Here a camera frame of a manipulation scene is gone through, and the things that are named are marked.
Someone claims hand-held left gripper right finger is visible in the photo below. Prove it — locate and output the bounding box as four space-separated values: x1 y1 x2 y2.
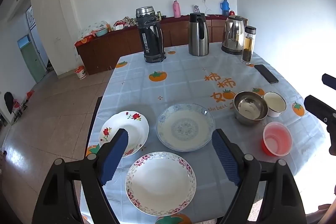
212 128 307 224

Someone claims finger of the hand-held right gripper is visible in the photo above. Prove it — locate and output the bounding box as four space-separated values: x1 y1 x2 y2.
322 73 336 90
304 95 336 126

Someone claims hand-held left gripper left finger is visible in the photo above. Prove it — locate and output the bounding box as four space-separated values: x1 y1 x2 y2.
31 128 129 224

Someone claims red flower white plate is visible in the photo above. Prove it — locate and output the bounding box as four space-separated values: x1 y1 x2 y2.
99 110 150 157

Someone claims white enamel bowl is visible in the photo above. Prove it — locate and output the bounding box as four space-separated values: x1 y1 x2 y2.
263 92 286 118

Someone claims pink plastic bowl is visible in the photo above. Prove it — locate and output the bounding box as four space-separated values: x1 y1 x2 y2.
263 122 293 157

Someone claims pink floral rim plate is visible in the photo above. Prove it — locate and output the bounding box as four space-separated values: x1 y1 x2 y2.
125 151 197 216

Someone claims blue patterned plate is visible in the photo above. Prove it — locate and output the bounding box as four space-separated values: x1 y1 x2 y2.
157 103 216 152

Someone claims stainless steel bowl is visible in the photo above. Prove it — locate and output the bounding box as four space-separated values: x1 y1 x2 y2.
233 91 269 126

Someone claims black smartphone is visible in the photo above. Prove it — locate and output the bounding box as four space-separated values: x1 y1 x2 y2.
254 64 279 84

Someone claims persimmon print tablecloth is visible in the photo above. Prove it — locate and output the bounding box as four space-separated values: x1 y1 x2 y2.
79 42 326 224

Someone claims glass tea bottle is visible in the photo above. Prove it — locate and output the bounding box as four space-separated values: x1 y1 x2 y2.
241 26 257 65

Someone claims white plastic bucket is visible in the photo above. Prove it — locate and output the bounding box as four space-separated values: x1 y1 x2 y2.
75 66 87 79

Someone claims stainless electric kettle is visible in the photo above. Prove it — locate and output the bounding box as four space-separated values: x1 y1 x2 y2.
221 15 248 56

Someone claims brown wooden cabinet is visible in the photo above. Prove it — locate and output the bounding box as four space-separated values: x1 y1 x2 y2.
74 15 248 75

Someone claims black hanging garment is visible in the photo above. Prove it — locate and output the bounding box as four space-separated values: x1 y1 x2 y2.
4 92 15 114

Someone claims red gift box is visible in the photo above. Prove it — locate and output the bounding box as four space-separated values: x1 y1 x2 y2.
74 35 94 48

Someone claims steel thermal carafe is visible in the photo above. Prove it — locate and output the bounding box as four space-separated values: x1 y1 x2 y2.
188 13 210 56

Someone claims black thermos flask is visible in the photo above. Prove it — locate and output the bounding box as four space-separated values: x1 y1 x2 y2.
135 6 166 63

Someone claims blue thermos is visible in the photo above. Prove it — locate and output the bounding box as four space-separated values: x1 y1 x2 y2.
220 0 231 16

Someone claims green door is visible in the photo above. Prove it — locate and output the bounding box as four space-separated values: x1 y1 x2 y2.
17 34 48 83

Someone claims mesh food cover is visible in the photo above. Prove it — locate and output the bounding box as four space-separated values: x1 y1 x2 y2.
79 21 109 39

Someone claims patterned cloth bundle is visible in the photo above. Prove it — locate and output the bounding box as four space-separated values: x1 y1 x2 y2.
115 16 137 28

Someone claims pink thermos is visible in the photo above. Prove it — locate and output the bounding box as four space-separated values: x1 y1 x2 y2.
172 0 182 18

